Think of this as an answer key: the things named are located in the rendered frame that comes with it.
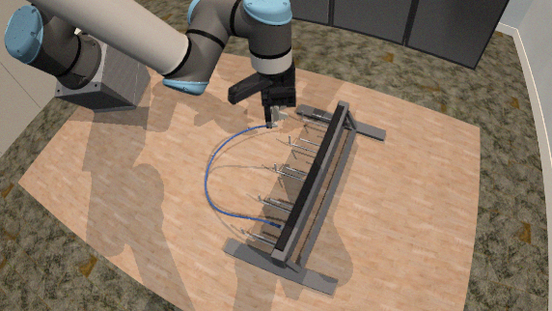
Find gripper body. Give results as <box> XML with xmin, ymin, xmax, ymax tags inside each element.
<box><xmin>258</xmin><ymin>58</ymin><xmax>296</xmax><ymax>107</ymax></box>

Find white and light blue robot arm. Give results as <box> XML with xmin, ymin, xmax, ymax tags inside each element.
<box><xmin>5</xmin><ymin>0</ymin><xmax>292</xmax><ymax>96</ymax></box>

